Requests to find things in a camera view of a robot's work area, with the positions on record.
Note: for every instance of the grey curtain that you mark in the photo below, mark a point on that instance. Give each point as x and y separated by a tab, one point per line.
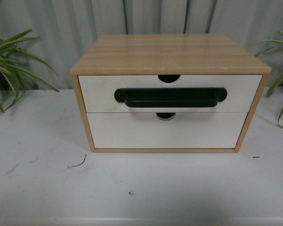
67	28

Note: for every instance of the wooden drawer cabinet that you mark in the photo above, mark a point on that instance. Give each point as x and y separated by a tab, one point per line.
168	56

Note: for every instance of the left spider plant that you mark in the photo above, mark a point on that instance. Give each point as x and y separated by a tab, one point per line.
12	70

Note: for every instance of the white bottom drawer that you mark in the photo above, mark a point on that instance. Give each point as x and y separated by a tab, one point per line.
184	130

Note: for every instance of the white top drawer black handle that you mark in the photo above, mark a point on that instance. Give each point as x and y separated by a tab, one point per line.
98	91

